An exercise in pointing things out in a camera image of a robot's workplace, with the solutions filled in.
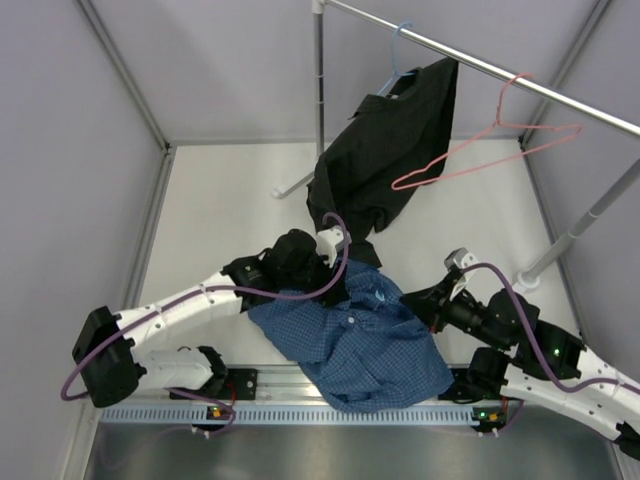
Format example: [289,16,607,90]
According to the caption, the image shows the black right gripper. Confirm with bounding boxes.
[399,273,510,352]

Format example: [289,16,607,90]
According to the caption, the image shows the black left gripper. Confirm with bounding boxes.
[279,244,349,307]

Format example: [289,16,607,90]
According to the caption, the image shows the blue checked shirt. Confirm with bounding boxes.
[248,260,454,413]

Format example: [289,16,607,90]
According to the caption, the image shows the pink wire hanger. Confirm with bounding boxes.
[391,72,584,192]

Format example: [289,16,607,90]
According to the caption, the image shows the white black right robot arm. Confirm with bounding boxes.
[401,280,639,459]

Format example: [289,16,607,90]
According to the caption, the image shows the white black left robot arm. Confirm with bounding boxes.
[72,227,350,408]

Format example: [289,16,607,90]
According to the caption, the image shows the black pinstriped shirt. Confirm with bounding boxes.
[307,58,458,267]

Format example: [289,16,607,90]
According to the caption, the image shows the white left rack foot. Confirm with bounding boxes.
[271,172,314,200]

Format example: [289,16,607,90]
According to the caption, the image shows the silver right rack pole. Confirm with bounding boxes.
[522,160,639,277]

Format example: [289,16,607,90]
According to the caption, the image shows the silver rack pole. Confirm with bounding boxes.
[522,160,639,277]
[312,0,325,157]

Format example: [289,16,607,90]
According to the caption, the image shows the silver clothes rack top bar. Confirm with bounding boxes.
[312,1,639,138]

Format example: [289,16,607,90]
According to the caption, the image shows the silver left rack pole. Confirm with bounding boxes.
[312,0,325,157]

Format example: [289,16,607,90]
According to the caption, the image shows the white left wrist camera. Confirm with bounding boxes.
[315,226,351,267]

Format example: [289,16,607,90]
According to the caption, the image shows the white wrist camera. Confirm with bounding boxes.
[444,247,479,301]
[315,226,351,267]

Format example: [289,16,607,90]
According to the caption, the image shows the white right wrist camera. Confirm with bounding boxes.
[444,247,479,301]

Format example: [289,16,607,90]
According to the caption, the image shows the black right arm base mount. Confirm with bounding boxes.
[437,367,497,404]

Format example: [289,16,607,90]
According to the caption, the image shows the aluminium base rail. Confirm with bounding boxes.
[79,364,626,401]

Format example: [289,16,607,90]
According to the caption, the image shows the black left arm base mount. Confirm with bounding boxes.
[198,368,258,401]

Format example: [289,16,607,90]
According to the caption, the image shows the grey slotted cable duct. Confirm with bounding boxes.
[100,404,504,427]

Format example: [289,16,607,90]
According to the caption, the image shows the blue wire hanger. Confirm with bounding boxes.
[376,21,413,96]

